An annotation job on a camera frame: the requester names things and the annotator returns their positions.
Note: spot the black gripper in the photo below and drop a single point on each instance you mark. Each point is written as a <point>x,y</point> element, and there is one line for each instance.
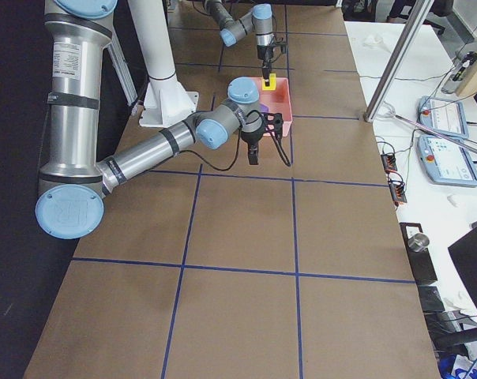
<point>249,136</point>
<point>264,53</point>

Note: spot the yellow foam block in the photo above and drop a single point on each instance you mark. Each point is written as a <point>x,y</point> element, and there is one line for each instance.
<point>269,84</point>

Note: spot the pink plastic bin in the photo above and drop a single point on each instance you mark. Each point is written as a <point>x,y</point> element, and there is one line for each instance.
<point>277,100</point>

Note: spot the metal cup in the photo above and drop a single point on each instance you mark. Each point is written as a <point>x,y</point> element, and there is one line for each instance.
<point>418,242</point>

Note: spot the far teach pendant tablet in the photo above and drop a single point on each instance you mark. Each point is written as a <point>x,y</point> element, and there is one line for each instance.
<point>445,116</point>

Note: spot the teach pendant tablet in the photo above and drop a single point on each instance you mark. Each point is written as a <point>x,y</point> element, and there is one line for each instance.
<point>445,162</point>
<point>445,116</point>

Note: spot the near teach pendant tablet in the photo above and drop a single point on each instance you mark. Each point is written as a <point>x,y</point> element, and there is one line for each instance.
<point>445,162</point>

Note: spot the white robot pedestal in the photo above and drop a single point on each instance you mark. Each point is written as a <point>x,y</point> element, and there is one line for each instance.
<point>166,101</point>

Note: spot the aluminium frame post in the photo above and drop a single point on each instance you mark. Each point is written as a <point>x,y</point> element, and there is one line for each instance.
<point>418,15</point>

